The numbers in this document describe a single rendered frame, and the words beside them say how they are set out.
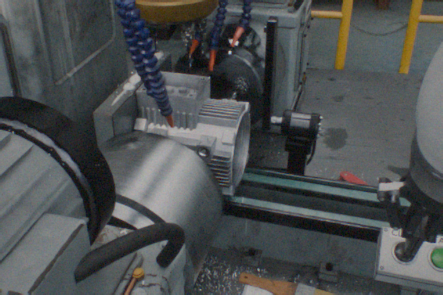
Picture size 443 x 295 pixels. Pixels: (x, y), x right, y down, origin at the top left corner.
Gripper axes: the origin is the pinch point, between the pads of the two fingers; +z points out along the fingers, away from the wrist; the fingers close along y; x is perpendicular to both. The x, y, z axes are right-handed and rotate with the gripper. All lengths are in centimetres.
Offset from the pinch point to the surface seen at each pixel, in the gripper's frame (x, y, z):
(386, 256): 1.0, 2.6, 7.9
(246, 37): -51, 37, 27
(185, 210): 1.9, 31.4, 0.9
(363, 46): -254, 10, 277
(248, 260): -2.5, 26.6, 38.2
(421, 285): 3.4, -2.9, 10.9
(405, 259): 1.1, 0.0, 7.2
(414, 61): -237, -29, 267
